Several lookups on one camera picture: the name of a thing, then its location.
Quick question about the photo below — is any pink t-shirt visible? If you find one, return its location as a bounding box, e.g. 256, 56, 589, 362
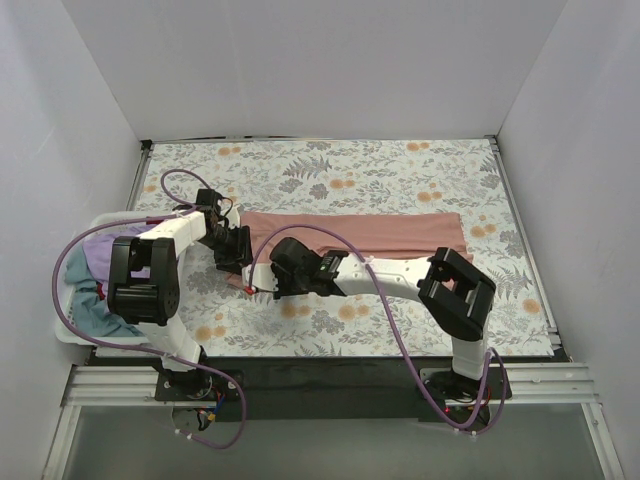
240, 212, 473, 264

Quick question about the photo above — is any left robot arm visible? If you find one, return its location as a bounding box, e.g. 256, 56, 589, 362
107, 188, 253, 400

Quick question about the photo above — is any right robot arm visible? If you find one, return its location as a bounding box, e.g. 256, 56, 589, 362
269, 237, 496, 400

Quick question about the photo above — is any floral tablecloth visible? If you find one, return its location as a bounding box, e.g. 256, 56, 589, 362
135, 139, 558, 357

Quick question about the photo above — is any lavender t-shirt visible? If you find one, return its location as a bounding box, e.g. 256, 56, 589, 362
82, 233, 120, 284

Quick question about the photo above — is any teal blue t-shirt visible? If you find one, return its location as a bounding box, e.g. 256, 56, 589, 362
64, 246, 143, 338

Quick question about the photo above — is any white plastic laundry basket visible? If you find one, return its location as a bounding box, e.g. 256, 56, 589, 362
53, 210, 172, 345

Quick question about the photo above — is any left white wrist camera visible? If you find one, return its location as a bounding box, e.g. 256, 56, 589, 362
221, 206, 241, 229

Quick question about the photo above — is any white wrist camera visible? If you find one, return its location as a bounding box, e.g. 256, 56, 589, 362
241, 263, 277, 295
221, 206, 241, 229

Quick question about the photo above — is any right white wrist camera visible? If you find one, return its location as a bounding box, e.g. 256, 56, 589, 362
241, 263, 277, 295

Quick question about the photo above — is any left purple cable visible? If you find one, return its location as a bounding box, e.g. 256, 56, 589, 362
52, 169, 250, 450

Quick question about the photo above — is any purple cable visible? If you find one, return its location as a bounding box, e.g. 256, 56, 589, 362
52, 169, 250, 450
248, 223, 509, 432

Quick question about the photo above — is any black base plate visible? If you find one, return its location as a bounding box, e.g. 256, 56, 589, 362
154, 355, 514, 424

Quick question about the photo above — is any aluminium table edge rail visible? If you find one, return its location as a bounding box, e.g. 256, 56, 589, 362
125, 139, 154, 211

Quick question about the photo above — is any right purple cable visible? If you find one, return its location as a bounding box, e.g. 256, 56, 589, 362
248, 223, 509, 432

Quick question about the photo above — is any aluminium front frame rail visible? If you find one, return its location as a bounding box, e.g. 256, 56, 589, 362
44, 359, 624, 479

